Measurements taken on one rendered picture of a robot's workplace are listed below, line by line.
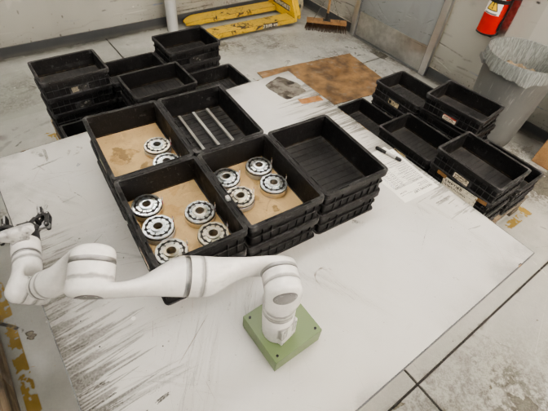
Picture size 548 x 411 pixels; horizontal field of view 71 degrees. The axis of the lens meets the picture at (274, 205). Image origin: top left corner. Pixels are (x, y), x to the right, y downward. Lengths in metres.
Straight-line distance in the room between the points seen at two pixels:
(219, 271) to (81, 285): 0.27
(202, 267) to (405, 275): 0.85
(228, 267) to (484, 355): 1.71
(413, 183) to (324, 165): 0.45
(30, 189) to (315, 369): 1.28
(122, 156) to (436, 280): 1.27
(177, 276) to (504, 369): 1.86
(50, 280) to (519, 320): 2.26
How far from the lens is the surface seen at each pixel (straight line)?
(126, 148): 1.68
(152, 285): 0.85
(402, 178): 1.85
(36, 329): 2.27
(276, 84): 2.31
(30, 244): 1.24
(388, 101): 2.98
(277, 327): 1.09
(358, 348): 1.31
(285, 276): 0.91
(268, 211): 1.38
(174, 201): 1.43
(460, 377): 2.23
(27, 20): 4.37
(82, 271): 0.84
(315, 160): 1.62
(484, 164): 2.53
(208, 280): 0.86
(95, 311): 1.38
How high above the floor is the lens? 1.86
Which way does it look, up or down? 47 degrees down
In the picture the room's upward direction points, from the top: 7 degrees clockwise
